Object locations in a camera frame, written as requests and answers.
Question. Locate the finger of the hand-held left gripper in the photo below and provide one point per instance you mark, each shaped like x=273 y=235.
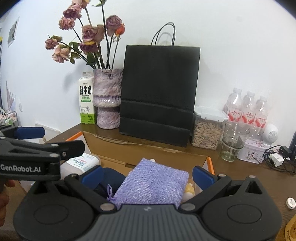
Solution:
x=30 y=133
x=67 y=148

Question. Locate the purple fabric pouch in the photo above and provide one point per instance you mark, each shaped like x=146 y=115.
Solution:
x=152 y=180

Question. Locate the dried rose bouquet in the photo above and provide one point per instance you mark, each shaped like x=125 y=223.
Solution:
x=89 y=32

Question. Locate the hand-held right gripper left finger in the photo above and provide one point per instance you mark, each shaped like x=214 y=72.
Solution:
x=93 y=176

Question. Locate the clear seed container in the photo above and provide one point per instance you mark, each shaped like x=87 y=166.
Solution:
x=207 y=134

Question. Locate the white wall socket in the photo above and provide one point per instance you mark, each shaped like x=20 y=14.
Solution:
x=20 y=107

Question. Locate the navy zipper case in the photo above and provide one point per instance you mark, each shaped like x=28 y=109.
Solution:
x=113 y=178

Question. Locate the yellow bear mug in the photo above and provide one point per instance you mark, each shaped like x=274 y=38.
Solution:
x=291 y=231

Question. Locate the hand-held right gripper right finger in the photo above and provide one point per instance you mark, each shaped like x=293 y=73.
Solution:
x=203 y=176

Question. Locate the orange red cardboard box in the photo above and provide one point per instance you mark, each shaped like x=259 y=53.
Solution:
x=161 y=150

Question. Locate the white printed tin box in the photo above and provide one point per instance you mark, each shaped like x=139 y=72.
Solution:
x=251 y=151

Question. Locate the purple marbled vase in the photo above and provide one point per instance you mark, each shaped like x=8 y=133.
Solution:
x=107 y=92

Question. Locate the white round speaker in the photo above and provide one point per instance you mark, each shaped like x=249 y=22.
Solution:
x=271 y=133

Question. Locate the clear storage rack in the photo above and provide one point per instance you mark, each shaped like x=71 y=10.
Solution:
x=8 y=118

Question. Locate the wall photo print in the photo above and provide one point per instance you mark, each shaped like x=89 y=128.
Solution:
x=13 y=31

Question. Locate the wooden desktop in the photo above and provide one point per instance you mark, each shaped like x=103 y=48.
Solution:
x=254 y=180

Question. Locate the person's left hand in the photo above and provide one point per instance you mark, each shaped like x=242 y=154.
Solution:
x=4 y=201

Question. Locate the red label water bottle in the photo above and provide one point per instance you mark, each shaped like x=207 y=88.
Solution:
x=233 y=109
x=261 y=115
x=249 y=111

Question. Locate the black paper bag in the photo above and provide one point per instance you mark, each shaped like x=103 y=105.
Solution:
x=159 y=92

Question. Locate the green white milk carton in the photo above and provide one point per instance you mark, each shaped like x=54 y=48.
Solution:
x=86 y=97

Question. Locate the white cotton swab jar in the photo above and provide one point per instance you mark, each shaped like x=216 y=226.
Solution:
x=78 y=164

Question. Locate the clear glass cup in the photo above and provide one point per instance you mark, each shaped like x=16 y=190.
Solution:
x=231 y=148

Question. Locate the small white round cap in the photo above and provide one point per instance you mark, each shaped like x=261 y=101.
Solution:
x=291 y=203

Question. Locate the white charger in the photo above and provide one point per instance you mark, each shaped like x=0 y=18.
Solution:
x=276 y=160

